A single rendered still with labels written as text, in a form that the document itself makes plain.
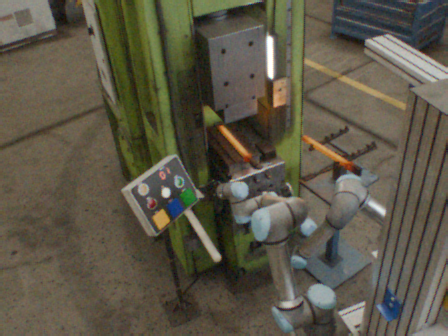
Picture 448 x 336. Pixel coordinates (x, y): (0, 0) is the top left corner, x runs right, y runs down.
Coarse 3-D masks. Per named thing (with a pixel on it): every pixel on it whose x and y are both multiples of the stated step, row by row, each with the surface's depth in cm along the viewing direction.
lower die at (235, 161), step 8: (208, 128) 304; (216, 128) 303; (232, 128) 302; (216, 136) 297; (224, 136) 294; (240, 136) 294; (208, 144) 297; (224, 144) 289; (232, 144) 287; (240, 144) 287; (248, 144) 287; (216, 152) 287; (224, 152) 285; (232, 152) 282; (248, 152) 280; (256, 152) 280; (224, 160) 279; (232, 160) 278; (240, 160) 276; (256, 160) 282; (232, 168) 277; (240, 168) 280
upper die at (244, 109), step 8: (208, 104) 271; (240, 104) 253; (248, 104) 256; (256, 104) 258; (216, 112) 263; (224, 112) 252; (232, 112) 254; (240, 112) 256; (248, 112) 259; (256, 112) 261; (224, 120) 255; (232, 120) 257
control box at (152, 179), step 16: (176, 160) 249; (144, 176) 239; (160, 176) 242; (176, 176) 248; (128, 192) 232; (160, 192) 241; (176, 192) 248; (144, 208) 235; (160, 208) 241; (144, 224) 240
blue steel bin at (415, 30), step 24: (336, 0) 594; (360, 0) 570; (384, 0) 547; (408, 0) 601; (432, 0) 530; (336, 24) 614; (360, 24) 585; (384, 24) 560; (408, 24) 538; (432, 24) 558
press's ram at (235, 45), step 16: (240, 16) 243; (208, 32) 230; (224, 32) 229; (240, 32) 229; (256, 32) 233; (208, 48) 227; (224, 48) 230; (240, 48) 234; (256, 48) 238; (208, 64) 234; (224, 64) 235; (240, 64) 239; (256, 64) 244; (208, 80) 242; (224, 80) 240; (240, 80) 245; (256, 80) 249; (208, 96) 250; (224, 96) 246; (240, 96) 251; (256, 96) 255
